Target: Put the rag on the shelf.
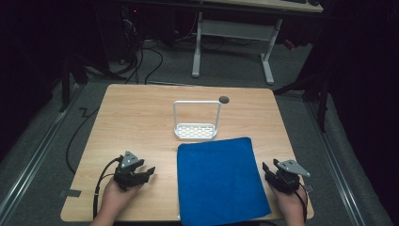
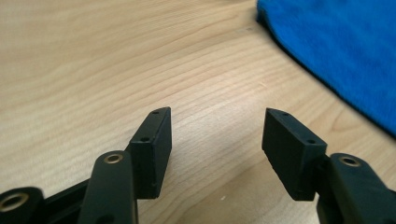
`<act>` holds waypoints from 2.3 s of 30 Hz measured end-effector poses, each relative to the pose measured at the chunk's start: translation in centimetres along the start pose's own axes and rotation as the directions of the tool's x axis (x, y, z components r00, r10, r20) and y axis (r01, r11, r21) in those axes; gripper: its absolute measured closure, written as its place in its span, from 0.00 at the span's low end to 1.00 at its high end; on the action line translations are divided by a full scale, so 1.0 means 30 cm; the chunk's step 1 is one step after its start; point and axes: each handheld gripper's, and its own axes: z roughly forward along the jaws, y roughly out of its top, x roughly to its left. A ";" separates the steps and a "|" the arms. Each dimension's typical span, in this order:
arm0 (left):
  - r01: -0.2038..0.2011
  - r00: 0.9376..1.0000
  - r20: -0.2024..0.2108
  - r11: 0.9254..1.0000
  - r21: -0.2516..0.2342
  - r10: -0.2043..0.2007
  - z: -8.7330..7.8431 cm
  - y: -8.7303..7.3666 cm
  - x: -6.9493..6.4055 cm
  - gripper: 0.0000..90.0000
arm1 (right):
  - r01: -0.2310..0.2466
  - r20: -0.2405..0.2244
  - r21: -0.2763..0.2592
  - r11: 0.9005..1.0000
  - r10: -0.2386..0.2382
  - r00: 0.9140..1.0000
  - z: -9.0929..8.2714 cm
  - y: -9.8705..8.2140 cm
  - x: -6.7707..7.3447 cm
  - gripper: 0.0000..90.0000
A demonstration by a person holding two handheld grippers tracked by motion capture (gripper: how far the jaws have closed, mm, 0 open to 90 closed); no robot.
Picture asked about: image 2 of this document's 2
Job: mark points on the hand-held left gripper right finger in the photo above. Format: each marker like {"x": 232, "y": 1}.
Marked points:
{"x": 291, "y": 152}

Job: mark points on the blue fleece cloth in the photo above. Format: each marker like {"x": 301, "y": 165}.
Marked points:
{"x": 339, "y": 49}

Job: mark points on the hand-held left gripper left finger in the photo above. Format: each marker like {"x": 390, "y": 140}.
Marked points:
{"x": 151, "y": 155}

